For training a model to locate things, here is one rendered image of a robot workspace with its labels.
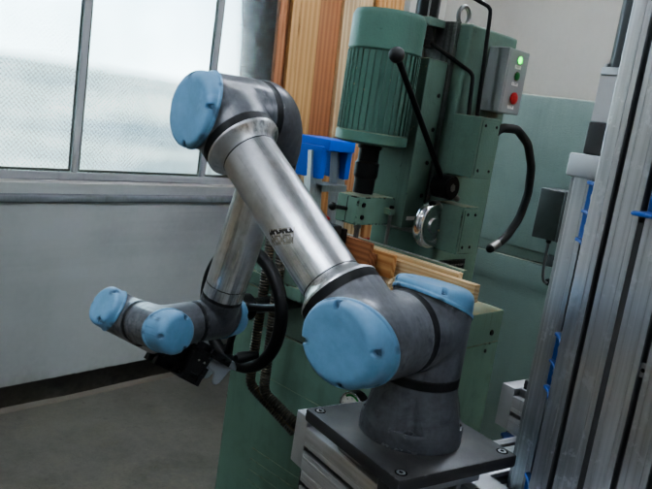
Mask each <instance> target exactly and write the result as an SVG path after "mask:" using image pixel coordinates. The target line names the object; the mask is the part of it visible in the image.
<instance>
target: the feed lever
mask: <svg viewBox="0 0 652 489"><path fill-rule="evenodd" d="M404 58H405V51H404V50H403V49H402V48H400V47H393V48H392V49H391V50H390V51H389V59H390V60H391V61H392V62H393V63H397V66H398V69H399V71H400V74H401V77H402V79H403V82H404V85H405V88H406V90H407V95H408V98H409V100H410V102H411V105H412V107H413V110H414V113H415V116H416V118H417V121H418V124H419V126H420V129H421V132H422V135H423V137H424V140H425V143H426V146H427V148H428V150H429V153H430V155H431V158H432V161H433V164H434V166H435V169H436V172H437V173H436V174H435V175H434V176H433V178H432V180H431V183H430V191H431V194H432V195H433V196H435V197H439V198H442V199H446V200H452V199H453V200H454V201H455V202H459V201H460V197H459V196H458V195H457V193H458V191H459V186H460V184H459V181H458V178H457V177H455V176H451V175H447V174H443V173H442V170H441V167H440V162H439V161H438V158H437V155H436V152H435V150H434V147H433V144H432V141H431V138H430V136H429V133H428V130H427V127H426V125H425V122H424V119H423V116H422V113H421V112H420V109H419V106H418V103H417V101H416V98H415V95H414V92H413V89H412V87H411V84H410V81H409V78H408V74H407V71H406V68H405V65H404V63H403V60H404Z"/></svg>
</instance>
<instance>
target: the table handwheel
mask: <svg viewBox="0 0 652 489"><path fill-rule="evenodd" d="M256 262H257V263H258V264H259V266H260V267H261V268H262V270H263V271H264V273H265V275H266V277H267V279H268V281H269V283H270V285H271V289H272V292H273V297H274V304H273V305H270V304H269V303H270V300H271V298H270V297H271V296H268V297H258V298H254V297H253V296H252V295H251V294H249V293H245V294H244V299H243V301H244V302H245V304H246V306H247V309H248V315H247V318H248V320H251V319H252V318H253V317H254V316H255V314H256V313H263V312H268V311H270V312H274V313H275V322H274V329H273V333H272V335H271V338H270V341H269V343H268V345H267V347H266V349H265V350H264V351H263V352H262V353H261V354H260V355H259V358H258V359H255V360H252V361H249V362H246V363H242V364H238V363H236V362H235V361H234V355H233V354H232V353H231V351H232V348H233V344H234V341H235V338H236V336H237V335H235V336H233V337H229V338H228V340H227V343H226V345H224V344H223V342H222V340H219V339H217V340H211V341H208V342H209V344H210V346H212V347H214V348H215V351H217V352H218V353H220V354H222V355H224V356H225V357H227V358H229V359H231V360H232V361H234V362H235V365H236V367H237V369H236V372H239V373H244V374H251V373H256V372H259V371H261V370H263V369H264V368H266V367H267V366H268V365H270V364H271V363H272V362H273V360H274V359H275V358H276V356H277V354H278V353H279V351H280V349H281V346H282V344H283V341H284V338H285V334H286V329H287V321H288V310H293V309H300V308H301V307H302V306H303V304H300V303H297V302H295V301H293V300H290V299H288V298H287V297H286V291H285V287H284V284H283V281H282V278H281V275H280V273H279V271H278V269H277V266H276V265H275V263H274V262H273V260H272V259H271V258H270V256H269V255H268V254H267V253H266V252H265V251H264V250H262V249H260V252H259V255H258V258H257V261H256ZM211 264H212V260H211V261H210V263H209V265H208V267H207V268H206V270H205V273H204V276H203V280H202V285H201V293H200V297H201V294H202V291H203V288H204V286H205V282H206V279H207V276H208V273H209V270H210V267H211Z"/></svg>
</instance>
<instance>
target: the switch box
mask: <svg viewBox="0 0 652 489"><path fill-rule="evenodd" d="M519 56H521V57H522V58H523V61H522V63H521V64H518V63H517V59H518V57H519ZM529 56H530V54H529V53H527V52H525V51H522V50H519V49H513V48H509V47H491V48H490V51H489V57H488V62H487V67H486V73H485V78H484V84H483V88H482V96H481V104H480V109H481V110H484V111H488V112H493V113H498V114H512V115H518V112H519V107H520V102H521V97H522V92H523V86H524V81H525V77H526V72H527V67H528V62H529ZM515 65H518V66H521V70H518V69H515ZM515 72H519V74H520V78H519V80H518V81H515V80H514V74H515ZM512 82H517V83H518V86H514V85H511V84H512ZM513 92H516V93H517V95H518V100H517V102H516V103H515V104H514V105H513V104H511V103H510V100H509V98H510V95H511V94H512V93H513ZM507 105H511V106H513V109H508V108H507Z"/></svg>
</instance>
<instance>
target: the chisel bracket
mask: <svg viewBox="0 0 652 489"><path fill-rule="evenodd" d="M394 200H395V199H394V198H393V197H388V196H384V195H380V194H376V193H373V195H370V194H361V193H356V192H340V193H339V198H338V203H337V205H341V206H346V207H348V209H347V211H345V210H339V209H337V210H336V216H335V219H336V220H339V221H342V222H346V223H349V224H353V228H356V229H361V225H387V220H388V214H385V213H384V208H389V206H394Z"/></svg>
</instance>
